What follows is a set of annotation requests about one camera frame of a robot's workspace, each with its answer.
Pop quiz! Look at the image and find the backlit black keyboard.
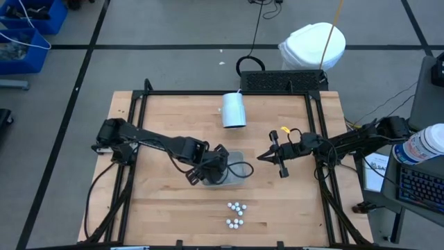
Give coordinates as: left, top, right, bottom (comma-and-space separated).
397, 162, 444, 215

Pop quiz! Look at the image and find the black hanging cable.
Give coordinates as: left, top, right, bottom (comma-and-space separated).
235, 0, 268, 78

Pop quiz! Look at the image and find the white wipes canister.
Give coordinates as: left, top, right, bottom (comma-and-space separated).
392, 123, 444, 166

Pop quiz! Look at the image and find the blue storage bin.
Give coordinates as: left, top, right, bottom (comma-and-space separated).
0, 28, 51, 76
0, 0, 69, 35

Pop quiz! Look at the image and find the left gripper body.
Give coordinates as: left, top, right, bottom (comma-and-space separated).
185, 144, 232, 187

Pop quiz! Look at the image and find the yellow hanging cord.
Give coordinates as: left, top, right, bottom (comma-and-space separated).
318, 0, 345, 70

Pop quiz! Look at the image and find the black perforated computer case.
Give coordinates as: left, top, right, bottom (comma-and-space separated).
239, 69, 330, 93

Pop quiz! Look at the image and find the grey metal bar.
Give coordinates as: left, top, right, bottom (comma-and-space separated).
0, 78, 31, 91

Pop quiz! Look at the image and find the grey plastic bin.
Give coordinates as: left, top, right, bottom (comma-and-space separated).
202, 150, 246, 188

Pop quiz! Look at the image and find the grey desk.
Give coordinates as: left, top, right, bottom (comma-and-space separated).
407, 55, 444, 133
379, 128, 444, 228

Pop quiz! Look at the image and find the black desktop device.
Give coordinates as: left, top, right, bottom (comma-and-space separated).
431, 51, 444, 88

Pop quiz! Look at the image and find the white printed paper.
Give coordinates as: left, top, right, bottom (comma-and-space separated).
362, 152, 391, 193

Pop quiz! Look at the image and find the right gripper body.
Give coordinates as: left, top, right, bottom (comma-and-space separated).
268, 130, 315, 179

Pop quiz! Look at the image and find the white lined trash can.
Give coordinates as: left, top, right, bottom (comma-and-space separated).
278, 22, 347, 72

